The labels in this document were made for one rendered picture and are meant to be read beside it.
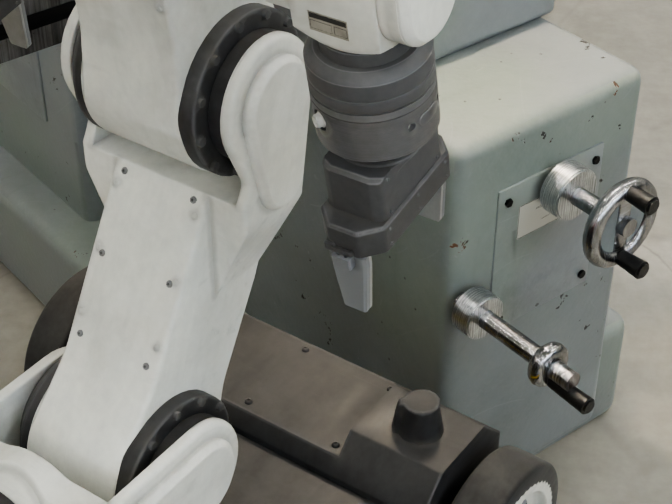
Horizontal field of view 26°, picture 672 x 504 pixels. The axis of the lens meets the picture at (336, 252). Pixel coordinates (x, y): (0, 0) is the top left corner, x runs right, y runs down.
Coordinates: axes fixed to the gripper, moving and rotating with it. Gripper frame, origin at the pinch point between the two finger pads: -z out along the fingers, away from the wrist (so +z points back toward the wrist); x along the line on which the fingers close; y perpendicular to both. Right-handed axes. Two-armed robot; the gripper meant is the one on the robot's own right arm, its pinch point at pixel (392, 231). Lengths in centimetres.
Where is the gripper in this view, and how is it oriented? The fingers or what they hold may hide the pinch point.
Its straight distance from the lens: 109.8
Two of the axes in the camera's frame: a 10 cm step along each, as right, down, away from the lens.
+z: -1.2, -7.0, -7.1
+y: -8.3, -3.2, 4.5
